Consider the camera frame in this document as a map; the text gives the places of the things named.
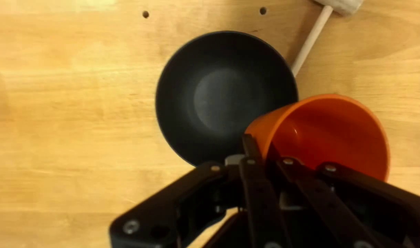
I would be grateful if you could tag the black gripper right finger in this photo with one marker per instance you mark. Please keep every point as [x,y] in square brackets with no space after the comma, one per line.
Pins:
[355,202]

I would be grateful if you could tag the wooden mallet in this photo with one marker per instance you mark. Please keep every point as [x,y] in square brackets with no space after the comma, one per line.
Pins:
[310,39]

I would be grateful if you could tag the black bowl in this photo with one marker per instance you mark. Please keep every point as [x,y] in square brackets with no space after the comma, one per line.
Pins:
[223,97]

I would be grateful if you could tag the orange plastic cup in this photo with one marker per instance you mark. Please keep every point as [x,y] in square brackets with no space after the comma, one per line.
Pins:
[331,132]

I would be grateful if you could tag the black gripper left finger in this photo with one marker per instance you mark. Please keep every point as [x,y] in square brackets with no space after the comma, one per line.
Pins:
[259,202]

